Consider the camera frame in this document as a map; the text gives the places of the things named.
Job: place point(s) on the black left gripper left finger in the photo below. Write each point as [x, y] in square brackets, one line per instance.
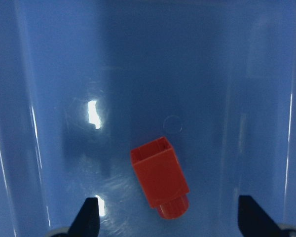
[87, 221]

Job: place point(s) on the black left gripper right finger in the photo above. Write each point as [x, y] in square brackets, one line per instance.
[253, 221]

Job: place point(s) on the red block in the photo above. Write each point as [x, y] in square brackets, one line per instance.
[161, 177]

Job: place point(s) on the blue plastic tray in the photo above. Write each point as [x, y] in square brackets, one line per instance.
[83, 82]

